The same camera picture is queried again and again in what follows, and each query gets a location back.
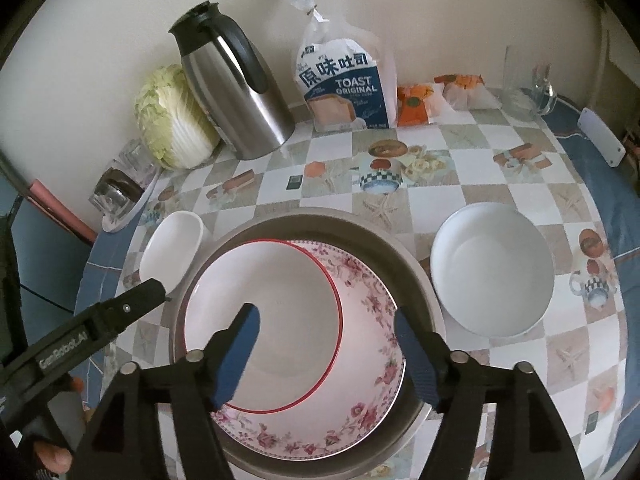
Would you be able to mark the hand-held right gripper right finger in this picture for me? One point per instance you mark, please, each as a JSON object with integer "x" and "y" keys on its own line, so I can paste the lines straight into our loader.
{"x": 417, "y": 360}

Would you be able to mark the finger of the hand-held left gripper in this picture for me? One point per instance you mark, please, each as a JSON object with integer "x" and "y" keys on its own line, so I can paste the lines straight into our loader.
{"x": 110, "y": 315}

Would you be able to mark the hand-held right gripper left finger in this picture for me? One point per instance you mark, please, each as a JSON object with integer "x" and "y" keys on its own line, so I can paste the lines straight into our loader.
{"x": 240, "y": 355}

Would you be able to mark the floral plate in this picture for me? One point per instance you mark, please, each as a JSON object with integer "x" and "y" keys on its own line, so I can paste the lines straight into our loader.
{"x": 370, "y": 320}

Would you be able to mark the strawberry print bowl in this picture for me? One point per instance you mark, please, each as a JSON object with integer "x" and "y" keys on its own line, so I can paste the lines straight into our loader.
{"x": 280, "y": 300}

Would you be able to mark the small white bowl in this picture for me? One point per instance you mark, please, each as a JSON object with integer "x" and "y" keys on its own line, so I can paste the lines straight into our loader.
{"x": 172, "y": 250}

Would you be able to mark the stainless steel basin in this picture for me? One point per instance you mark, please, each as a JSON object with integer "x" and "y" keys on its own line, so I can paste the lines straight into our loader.
{"x": 395, "y": 265}

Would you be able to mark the person's left hand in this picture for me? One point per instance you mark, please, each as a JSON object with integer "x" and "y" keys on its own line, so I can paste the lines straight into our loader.
{"x": 52, "y": 457}

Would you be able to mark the dark upright panel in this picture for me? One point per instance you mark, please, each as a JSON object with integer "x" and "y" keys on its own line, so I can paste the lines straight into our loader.
{"x": 7, "y": 285}

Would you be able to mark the large white bowl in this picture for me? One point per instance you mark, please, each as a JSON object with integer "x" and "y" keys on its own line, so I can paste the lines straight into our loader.
{"x": 492, "y": 270}

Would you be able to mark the pink padded bar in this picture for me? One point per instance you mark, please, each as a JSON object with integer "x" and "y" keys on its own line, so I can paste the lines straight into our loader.
{"x": 60, "y": 207}

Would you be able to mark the empty glass jar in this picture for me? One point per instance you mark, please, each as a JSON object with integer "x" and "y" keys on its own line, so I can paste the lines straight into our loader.
{"x": 137, "y": 160}

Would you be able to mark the checkered printed tablecloth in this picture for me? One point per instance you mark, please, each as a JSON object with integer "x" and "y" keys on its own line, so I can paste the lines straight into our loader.
{"x": 280, "y": 185}

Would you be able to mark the napa cabbage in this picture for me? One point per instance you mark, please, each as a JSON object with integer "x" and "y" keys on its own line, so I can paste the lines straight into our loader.
{"x": 170, "y": 115}

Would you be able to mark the stainless steel thermos jug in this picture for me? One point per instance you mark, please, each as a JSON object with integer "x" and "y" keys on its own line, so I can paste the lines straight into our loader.
{"x": 250, "y": 110}

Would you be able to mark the bagged toast bread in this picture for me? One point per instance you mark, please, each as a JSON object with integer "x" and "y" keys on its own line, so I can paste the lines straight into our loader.
{"x": 345, "y": 85}

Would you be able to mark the tall drinking glass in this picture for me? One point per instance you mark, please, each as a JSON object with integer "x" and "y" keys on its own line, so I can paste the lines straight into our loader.
{"x": 517, "y": 85}

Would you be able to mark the clear glass mug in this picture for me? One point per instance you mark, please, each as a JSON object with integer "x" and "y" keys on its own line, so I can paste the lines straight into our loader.
{"x": 546, "y": 95}

